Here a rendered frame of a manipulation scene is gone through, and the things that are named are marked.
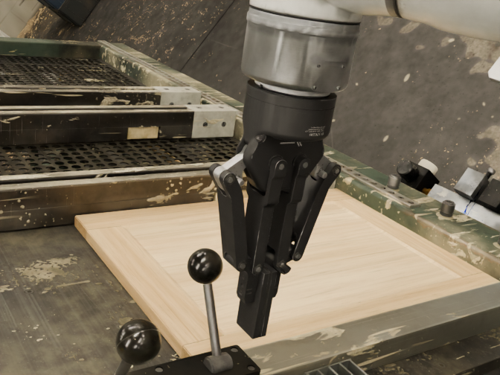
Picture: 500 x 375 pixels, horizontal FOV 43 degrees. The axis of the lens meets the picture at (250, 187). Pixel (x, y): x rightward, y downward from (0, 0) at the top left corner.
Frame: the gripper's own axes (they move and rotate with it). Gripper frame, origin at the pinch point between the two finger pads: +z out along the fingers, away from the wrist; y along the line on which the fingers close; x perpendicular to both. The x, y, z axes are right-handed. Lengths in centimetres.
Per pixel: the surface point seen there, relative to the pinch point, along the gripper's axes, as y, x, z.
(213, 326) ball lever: -0.2, 6.0, 6.8
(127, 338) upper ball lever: -13.4, -1.2, 0.3
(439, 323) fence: 32.7, 2.0, 11.6
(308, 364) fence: 10.5, 1.9, 11.8
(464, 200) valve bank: 77, 33, 11
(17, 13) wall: 123, 564, 52
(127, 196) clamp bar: 10, 51, 11
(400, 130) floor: 156, 123, 26
